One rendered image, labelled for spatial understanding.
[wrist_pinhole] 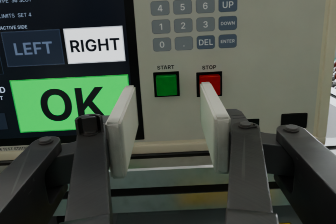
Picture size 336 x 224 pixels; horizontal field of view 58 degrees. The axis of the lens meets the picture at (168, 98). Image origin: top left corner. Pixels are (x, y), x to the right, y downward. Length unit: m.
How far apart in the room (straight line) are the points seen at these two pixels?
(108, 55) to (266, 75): 0.14
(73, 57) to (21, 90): 0.06
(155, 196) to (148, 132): 0.06
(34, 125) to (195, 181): 0.16
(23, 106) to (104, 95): 0.08
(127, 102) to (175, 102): 0.11
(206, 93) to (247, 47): 0.10
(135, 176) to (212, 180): 0.07
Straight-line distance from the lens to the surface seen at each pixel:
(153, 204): 0.29
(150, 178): 0.27
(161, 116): 0.28
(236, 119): 0.16
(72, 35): 0.27
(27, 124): 0.31
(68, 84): 0.28
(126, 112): 0.16
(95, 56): 0.27
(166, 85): 0.26
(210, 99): 0.17
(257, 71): 0.28
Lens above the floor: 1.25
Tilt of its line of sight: 17 degrees down
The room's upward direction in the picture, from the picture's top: 3 degrees counter-clockwise
